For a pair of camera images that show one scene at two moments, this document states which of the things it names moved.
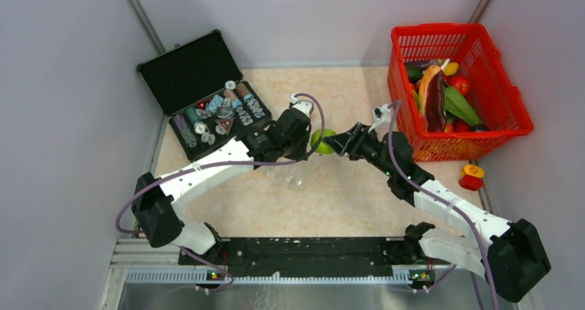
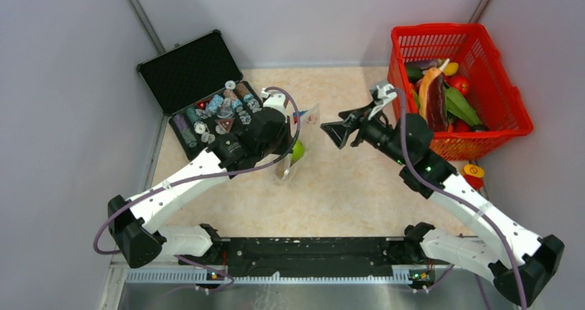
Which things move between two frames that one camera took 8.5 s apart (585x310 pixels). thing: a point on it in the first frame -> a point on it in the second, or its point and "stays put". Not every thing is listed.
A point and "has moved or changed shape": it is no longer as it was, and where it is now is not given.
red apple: x=461 y=83 stays put
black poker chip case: x=203 y=94 stays put
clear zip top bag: x=294 y=175 has moved or changed shape
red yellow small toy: x=472 y=177 stays put
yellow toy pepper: x=451 y=68 stays put
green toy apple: x=323 y=148 has moved or changed shape
